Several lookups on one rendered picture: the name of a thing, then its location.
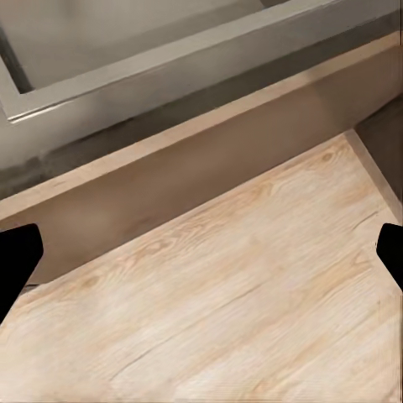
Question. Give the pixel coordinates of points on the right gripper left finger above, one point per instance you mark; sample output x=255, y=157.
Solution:
x=20, y=251

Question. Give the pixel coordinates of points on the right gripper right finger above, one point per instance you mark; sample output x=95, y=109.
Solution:
x=390, y=250

